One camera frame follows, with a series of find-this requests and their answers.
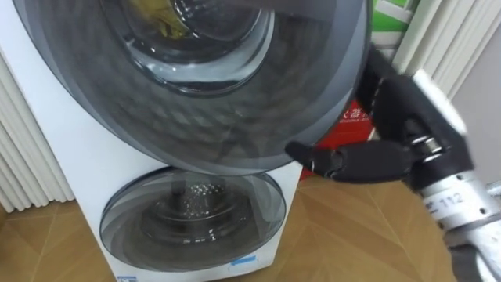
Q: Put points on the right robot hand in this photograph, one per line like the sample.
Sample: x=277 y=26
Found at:
x=395 y=117

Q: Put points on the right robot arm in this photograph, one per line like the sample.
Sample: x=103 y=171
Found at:
x=458 y=203

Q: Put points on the round dark washing machine door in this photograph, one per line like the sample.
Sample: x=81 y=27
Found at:
x=235 y=129

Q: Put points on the green and white poster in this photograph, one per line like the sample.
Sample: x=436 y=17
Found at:
x=387 y=23

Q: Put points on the yellow cloth item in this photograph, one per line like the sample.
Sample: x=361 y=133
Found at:
x=156 y=15

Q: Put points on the white pleated curtain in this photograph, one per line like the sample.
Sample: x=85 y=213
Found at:
x=23 y=156
x=450 y=35

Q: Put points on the red box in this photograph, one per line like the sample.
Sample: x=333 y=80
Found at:
x=348 y=133

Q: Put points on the white stacked washing machines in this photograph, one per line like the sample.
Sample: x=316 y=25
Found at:
x=78 y=137

